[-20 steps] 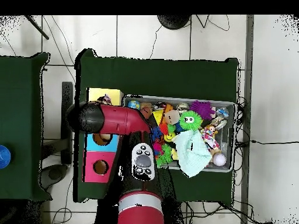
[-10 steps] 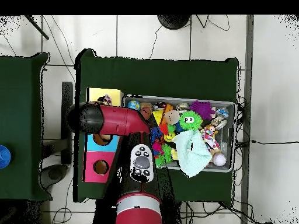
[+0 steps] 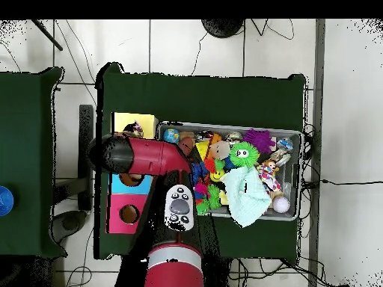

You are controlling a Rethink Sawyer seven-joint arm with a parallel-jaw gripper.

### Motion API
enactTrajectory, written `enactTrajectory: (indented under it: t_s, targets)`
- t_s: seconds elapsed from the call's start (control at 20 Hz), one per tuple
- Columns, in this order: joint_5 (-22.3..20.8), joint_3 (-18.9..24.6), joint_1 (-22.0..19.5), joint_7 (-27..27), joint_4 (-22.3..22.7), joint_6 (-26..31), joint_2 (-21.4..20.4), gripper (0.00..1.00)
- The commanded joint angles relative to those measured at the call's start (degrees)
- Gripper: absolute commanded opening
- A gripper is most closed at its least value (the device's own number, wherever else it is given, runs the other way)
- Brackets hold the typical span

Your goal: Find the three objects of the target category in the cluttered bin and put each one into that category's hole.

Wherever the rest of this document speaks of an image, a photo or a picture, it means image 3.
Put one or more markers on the colourful spotted cloth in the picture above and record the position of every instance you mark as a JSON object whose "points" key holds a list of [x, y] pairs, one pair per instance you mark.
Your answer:
{"points": [[136, 130]]}

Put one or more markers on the mint green knitted cloth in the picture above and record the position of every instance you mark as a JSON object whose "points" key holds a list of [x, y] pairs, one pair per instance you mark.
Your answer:
{"points": [[245, 194]]}

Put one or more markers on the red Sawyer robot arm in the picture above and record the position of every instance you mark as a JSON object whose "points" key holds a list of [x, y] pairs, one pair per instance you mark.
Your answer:
{"points": [[149, 154]]}

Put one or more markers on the wooden box with three holes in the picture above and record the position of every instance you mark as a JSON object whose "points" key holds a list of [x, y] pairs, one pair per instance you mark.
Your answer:
{"points": [[118, 215]]}

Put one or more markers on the shallow clear mesh bin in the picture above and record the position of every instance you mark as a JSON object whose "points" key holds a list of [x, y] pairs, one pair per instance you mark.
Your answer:
{"points": [[288, 179]]}

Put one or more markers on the small brown football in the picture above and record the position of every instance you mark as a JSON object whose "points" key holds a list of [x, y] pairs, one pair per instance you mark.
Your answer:
{"points": [[186, 145]]}

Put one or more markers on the blue spiky rubber ball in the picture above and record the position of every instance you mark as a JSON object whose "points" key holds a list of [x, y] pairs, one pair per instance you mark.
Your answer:
{"points": [[197, 173]]}

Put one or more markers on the plain wooden block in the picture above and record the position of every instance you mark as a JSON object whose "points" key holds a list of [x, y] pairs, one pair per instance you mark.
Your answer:
{"points": [[220, 149]]}

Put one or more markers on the small globe ball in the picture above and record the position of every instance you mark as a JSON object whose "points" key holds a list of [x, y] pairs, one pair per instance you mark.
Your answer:
{"points": [[171, 136]]}

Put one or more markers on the green spiky toy with eyes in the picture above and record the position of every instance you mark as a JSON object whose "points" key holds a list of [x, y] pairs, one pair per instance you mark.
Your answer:
{"points": [[244, 155]]}

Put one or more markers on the purple spiky rubber toy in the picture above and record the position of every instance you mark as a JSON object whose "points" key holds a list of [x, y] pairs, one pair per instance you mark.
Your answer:
{"points": [[258, 140]]}

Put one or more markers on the doll in spotted dress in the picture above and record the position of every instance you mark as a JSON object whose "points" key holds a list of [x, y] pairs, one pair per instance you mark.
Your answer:
{"points": [[269, 176]]}

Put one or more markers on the white baseball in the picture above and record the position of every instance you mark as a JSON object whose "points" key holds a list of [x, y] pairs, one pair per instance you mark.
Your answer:
{"points": [[281, 204]]}

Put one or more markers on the black upright panel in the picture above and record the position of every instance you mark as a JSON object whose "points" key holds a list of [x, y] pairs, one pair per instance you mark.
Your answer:
{"points": [[85, 119]]}

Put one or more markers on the round black stand base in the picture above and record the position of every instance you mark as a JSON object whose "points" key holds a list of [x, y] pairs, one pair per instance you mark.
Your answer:
{"points": [[223, 28]]}

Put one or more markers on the grey round floor base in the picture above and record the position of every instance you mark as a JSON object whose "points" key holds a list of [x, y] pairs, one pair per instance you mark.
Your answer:
{"points": [[70, 224]]}

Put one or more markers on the black rod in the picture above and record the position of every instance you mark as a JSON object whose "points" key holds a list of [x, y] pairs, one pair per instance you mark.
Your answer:
{"points": [[48, 34]]}

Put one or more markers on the blue round object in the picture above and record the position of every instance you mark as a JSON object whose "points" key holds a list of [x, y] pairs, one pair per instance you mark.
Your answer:
{"points": [[5, 200]]}

